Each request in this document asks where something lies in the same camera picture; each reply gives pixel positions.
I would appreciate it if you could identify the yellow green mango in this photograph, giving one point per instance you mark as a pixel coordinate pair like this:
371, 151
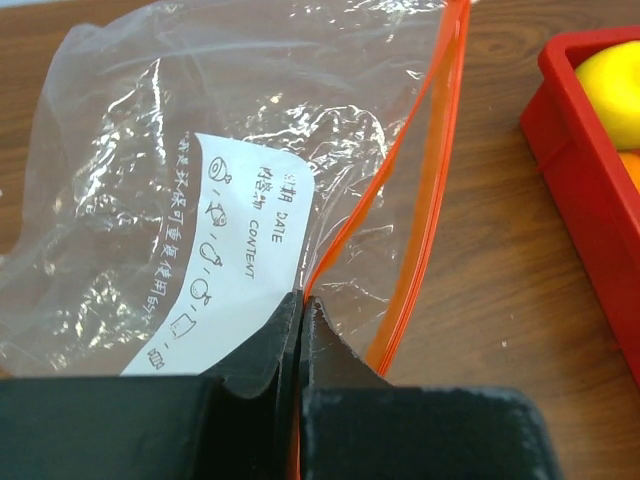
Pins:
610, 79

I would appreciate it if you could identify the orange peach fruit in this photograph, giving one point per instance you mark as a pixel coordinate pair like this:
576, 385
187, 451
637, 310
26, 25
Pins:
631, 163

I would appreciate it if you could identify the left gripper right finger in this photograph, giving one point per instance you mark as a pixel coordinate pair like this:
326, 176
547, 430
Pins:
356, 425

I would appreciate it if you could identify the clear zip top bag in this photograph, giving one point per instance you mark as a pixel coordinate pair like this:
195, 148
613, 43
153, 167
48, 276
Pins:
192, 162

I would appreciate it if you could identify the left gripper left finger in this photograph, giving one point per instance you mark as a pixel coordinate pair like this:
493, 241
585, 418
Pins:
231, 422

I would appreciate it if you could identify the red plastic tray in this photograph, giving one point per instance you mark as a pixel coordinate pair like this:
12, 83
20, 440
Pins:
595, 196

